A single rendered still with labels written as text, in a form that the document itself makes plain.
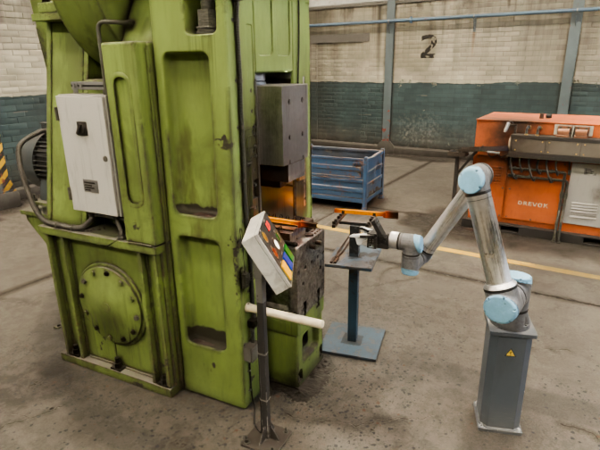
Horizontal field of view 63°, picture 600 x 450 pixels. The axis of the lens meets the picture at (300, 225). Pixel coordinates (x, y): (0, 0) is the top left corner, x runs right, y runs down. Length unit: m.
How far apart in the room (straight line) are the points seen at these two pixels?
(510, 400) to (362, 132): 8.63
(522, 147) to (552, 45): 4.35
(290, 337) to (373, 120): 8.26
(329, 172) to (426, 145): 4.16
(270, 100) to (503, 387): 1.88
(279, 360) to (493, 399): 1.20
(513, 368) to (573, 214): 3.39
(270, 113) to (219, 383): 1.55
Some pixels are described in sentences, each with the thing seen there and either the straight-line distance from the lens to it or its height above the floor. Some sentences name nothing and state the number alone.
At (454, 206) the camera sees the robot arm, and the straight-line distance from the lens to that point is 2.56.
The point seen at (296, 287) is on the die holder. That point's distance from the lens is 2.76.
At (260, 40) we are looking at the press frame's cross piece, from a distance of 2.63.
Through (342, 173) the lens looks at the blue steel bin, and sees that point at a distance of 6.53.
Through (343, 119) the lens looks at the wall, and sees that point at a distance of 11.13.
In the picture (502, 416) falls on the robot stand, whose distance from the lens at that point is 2.96.
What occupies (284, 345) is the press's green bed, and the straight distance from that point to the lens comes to 3.00.
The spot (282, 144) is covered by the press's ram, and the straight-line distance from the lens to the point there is 2.53.
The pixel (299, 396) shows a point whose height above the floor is 0.00.
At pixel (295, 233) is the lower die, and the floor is 0.96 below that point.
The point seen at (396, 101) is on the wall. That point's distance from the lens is 10.56.
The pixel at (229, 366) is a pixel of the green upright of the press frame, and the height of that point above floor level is 0.26.
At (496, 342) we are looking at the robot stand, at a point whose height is 0.53.
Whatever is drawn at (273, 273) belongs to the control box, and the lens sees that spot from 2.10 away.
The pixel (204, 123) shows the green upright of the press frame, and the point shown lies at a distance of 2.53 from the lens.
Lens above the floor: 1.87
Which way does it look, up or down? 18 degrees down
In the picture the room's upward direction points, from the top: 1 degrees counter-clockwise
